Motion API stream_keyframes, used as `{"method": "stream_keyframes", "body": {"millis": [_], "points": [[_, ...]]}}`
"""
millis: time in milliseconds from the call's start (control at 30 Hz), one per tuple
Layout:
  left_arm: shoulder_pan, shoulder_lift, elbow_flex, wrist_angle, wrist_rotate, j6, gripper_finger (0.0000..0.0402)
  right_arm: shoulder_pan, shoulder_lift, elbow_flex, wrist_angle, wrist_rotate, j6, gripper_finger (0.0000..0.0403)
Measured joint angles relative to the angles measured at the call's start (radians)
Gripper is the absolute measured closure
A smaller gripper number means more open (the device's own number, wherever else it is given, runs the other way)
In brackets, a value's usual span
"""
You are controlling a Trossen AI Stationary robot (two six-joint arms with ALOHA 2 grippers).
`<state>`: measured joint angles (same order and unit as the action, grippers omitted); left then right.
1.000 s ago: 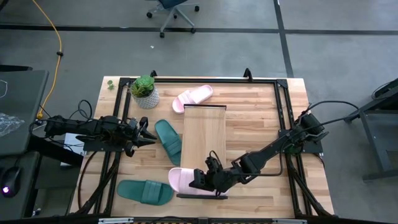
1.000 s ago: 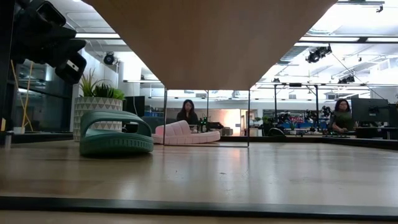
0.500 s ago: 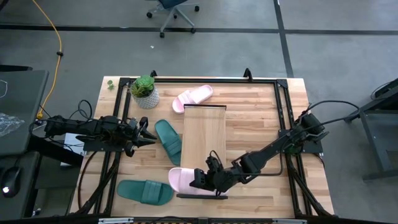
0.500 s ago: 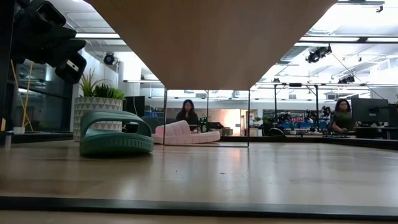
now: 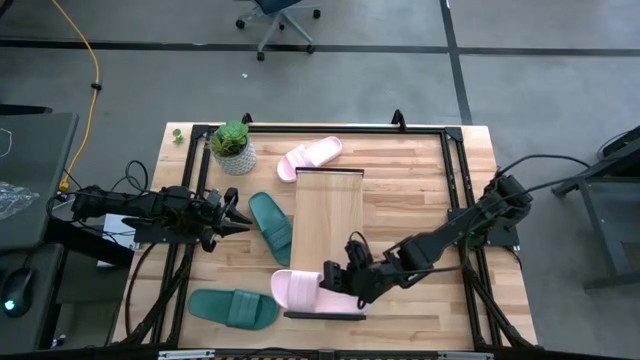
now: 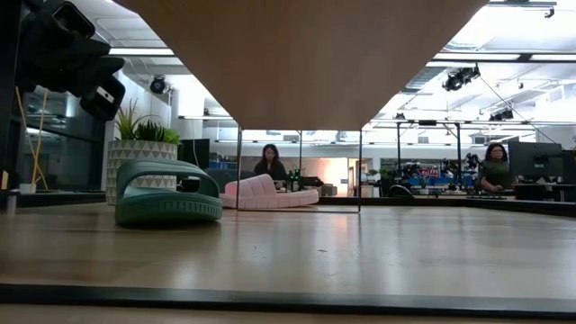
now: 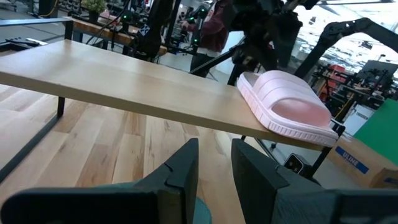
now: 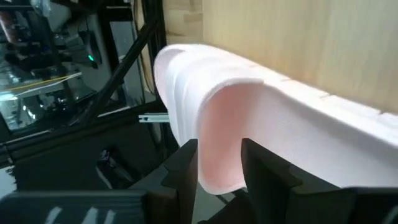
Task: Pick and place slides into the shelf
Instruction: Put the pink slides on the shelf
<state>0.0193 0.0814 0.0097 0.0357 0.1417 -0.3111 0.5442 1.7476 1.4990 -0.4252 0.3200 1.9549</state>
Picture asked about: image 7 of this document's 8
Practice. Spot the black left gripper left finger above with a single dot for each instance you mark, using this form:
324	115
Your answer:
174	193

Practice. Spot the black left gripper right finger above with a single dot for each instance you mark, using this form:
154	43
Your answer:
264	193

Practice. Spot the teal slide sandal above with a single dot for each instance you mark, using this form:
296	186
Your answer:
202	214

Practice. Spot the pale pink slide sandal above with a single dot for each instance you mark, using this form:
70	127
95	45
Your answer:
286	109

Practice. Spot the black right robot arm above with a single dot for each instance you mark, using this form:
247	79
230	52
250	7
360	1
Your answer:
342	28

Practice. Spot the person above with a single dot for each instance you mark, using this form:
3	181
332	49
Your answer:
214	34

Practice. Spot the brown cardboard box blue label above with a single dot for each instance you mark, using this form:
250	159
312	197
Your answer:
357	161

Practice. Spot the white cardboard box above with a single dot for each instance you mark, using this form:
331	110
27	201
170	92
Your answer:
357	119

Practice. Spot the green board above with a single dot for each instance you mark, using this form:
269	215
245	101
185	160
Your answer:
382	127

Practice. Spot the wooden background work table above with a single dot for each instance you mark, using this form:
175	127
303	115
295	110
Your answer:
102	32

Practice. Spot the small potted green plant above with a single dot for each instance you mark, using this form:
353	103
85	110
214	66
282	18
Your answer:
93	6

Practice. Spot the black camera box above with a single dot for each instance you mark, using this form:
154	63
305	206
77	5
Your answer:
293	164

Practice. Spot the wooden shelf with black frame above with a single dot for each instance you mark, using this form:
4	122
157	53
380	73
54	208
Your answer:
124	84

